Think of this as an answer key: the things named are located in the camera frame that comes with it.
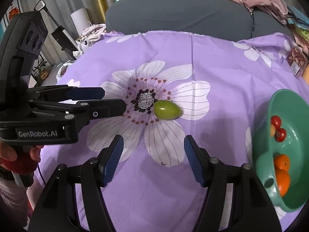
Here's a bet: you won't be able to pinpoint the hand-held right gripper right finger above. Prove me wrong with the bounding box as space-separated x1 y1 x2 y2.
183 135 282 232

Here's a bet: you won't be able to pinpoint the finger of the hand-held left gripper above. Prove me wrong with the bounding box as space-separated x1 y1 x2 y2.
30 99 126 119
28 85 105 101

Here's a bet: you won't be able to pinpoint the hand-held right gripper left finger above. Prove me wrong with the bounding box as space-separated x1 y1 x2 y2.
29 135 125 232

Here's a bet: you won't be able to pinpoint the small green jujube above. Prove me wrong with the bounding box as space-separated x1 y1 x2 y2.
154 100 182 120

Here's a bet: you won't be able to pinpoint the large orange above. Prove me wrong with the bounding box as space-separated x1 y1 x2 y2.
275 169 290 197
273 154 290 172

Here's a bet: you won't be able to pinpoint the red tomato with stem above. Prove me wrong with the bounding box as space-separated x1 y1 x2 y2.
274 128 287 142

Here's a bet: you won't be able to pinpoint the green plastic basin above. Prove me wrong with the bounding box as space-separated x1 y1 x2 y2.
252 89 309 211

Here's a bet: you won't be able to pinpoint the person's left forearm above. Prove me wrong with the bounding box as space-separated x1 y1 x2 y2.
0 157 42 223

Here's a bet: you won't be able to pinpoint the person's left hand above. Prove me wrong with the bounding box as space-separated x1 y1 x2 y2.
0 141 42 166

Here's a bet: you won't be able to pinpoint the potted plant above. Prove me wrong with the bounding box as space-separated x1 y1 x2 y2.
32 59 49 81

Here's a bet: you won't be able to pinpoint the white plastic bag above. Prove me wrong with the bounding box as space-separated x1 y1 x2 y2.
56 63 74 80

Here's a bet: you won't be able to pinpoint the white clothes pile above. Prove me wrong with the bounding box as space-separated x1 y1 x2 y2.
78 22 108 46

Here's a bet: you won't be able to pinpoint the black stand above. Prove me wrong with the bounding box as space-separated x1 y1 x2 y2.
34 0 78 61

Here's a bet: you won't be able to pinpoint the white cylinder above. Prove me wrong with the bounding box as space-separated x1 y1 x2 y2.
70 8 91 37

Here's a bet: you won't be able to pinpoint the purple floral cloth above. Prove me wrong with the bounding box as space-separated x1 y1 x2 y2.
36 30 309 232

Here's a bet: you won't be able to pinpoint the grey sofa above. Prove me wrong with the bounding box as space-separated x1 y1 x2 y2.
105 0 297 39

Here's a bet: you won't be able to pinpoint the stack of folded cloths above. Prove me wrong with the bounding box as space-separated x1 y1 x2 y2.
287 5 309 51

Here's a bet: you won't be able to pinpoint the pink clothes pile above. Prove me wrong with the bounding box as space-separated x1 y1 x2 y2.
201 0 289 25

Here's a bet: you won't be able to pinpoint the red wall decoration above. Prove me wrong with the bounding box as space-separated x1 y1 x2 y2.
7 3 21 20

